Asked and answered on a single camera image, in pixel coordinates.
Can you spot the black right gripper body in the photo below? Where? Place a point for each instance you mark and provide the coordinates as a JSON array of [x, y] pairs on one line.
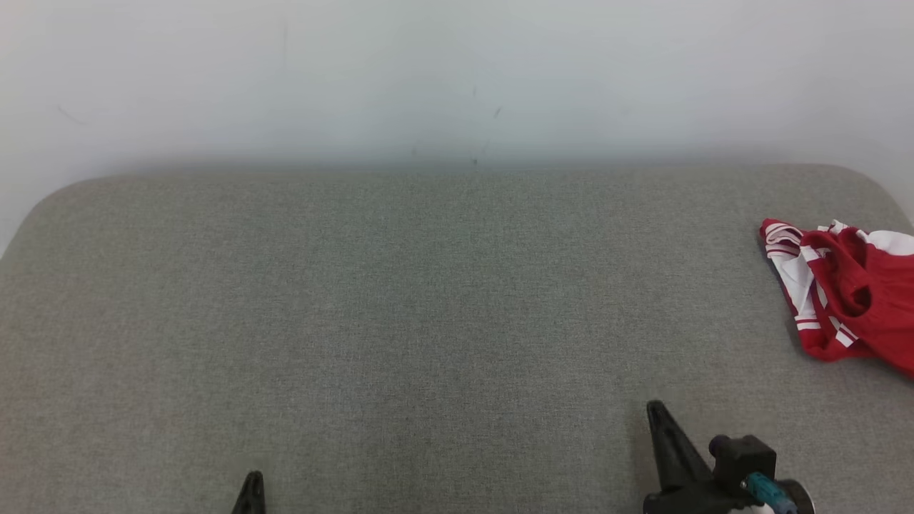
[[692, 503]]

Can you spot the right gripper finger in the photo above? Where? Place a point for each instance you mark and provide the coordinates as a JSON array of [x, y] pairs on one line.
[[665, 464], [691, 464]]

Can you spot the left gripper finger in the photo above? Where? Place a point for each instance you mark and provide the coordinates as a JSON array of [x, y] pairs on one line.
[[258, 500], [244, 500]]

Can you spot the red jersey with white sleeves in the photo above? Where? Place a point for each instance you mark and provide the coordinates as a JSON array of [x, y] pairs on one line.
[[785, 264]]

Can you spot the red shorts with white trim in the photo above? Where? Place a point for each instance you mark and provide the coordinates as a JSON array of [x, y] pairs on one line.
[[885, 300]]

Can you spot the grey fabric sofa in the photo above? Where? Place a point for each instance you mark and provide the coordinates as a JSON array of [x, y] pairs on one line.
[[428, 321]]

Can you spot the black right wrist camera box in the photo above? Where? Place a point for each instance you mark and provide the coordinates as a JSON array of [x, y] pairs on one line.
[[742, 460]]

